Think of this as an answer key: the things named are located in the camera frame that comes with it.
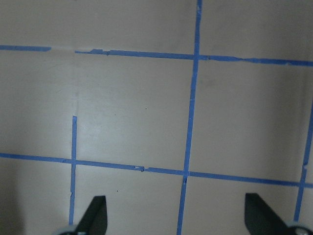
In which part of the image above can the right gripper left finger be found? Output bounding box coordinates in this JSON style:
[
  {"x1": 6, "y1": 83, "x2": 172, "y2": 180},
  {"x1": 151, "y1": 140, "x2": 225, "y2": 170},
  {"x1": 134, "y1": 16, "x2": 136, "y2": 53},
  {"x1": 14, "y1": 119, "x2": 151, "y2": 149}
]
[{"x1": 75, "y1": 196, "x2": 108, "y2": 235}]

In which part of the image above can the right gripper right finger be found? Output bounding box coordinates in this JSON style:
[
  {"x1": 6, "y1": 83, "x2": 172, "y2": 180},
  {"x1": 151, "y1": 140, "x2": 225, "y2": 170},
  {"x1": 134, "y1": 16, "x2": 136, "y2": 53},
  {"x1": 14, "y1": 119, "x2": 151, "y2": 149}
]
[{"x1": 245, "y1": 193, "x2": 291, "y2": 235}]

